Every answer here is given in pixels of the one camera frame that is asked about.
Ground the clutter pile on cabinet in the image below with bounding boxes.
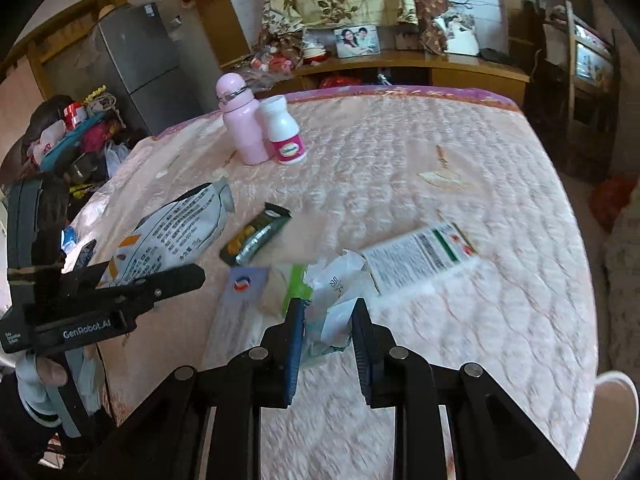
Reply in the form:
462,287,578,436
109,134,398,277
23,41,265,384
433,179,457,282
247,30,331,81

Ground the wooden cabinet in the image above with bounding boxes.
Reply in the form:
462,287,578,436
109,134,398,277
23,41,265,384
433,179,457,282
220,50,531,108

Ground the green and white milk carton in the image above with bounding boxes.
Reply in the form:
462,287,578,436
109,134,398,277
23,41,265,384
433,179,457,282
361,221,478,295

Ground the framed couple photo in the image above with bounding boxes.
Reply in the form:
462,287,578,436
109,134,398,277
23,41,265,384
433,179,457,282
334,25,382,59

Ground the dark flat object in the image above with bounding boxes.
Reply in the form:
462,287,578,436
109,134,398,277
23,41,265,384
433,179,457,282
74,239,98,273

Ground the white printed snack bag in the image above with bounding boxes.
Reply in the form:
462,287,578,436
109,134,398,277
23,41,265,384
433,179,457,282
95,176,236,288

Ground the white pill bottle pink label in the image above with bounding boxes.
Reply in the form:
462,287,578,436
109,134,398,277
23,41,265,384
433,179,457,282
256,96,308,166

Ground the wooden chair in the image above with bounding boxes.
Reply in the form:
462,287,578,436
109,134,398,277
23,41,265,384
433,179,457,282
540,0,621,131

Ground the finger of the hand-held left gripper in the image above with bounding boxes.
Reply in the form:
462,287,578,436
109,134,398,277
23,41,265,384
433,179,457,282
107,262,207,322

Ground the white paper wrapper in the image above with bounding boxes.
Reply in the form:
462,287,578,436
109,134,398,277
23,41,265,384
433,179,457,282
299,249,377,372

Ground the dark green snack packet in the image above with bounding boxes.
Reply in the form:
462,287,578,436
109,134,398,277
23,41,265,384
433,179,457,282
220,202,292,266

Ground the green and white small packet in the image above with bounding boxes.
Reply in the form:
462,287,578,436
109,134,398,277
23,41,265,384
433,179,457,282
260,262,313,318

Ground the wedding photo print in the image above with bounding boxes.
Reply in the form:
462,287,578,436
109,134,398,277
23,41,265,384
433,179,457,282
440,12,482,56

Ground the pile of colourful bags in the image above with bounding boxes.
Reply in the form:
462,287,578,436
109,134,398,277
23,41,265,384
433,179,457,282
27,85,131,186

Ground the white plastic bag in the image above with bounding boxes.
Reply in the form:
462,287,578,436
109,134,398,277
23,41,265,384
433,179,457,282
104,141,132,181

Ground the red plastic bag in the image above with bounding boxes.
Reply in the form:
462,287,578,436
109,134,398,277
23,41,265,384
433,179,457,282
590,176,640,233

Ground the person's left hand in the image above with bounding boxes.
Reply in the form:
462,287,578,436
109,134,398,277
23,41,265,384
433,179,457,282
15,352,71,413

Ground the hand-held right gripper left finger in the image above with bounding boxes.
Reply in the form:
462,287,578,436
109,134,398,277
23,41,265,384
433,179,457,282
85,297,307,480

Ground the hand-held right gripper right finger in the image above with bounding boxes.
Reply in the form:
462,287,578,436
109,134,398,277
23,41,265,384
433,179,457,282
350,297,581,480

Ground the grey refrigerator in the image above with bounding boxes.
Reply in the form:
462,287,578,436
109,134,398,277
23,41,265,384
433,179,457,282
95,2,188,136

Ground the pink insulated bottle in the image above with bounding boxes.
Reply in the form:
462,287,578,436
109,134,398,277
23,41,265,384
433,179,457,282
216,73,269,166

